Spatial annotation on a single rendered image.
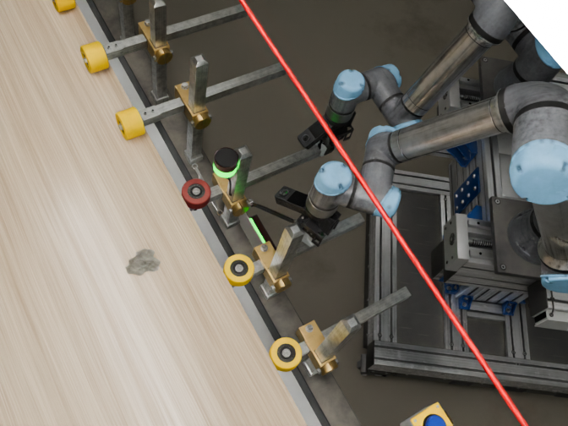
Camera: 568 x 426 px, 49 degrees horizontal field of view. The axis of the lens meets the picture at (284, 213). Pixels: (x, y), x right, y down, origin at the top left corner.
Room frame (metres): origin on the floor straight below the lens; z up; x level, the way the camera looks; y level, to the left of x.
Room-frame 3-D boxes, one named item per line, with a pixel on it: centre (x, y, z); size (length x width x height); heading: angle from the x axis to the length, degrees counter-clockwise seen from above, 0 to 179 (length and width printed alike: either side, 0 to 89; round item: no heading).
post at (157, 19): (1.15, 0.52, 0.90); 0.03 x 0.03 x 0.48; 48
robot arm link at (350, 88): (1.09, -0.05, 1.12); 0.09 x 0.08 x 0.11; 135
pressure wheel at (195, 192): (0.77, 0.25, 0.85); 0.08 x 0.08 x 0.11
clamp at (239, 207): (0.83, 0.17, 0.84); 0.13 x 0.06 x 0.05; 48
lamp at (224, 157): (0.78, 0.18, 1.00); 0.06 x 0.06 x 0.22; 48
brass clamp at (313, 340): (0.49, -0.21, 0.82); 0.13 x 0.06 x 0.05; 48
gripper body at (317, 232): (0.73, -0.08, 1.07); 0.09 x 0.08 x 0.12; 68
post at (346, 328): (0.48, -0.22, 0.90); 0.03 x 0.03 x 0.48; 48
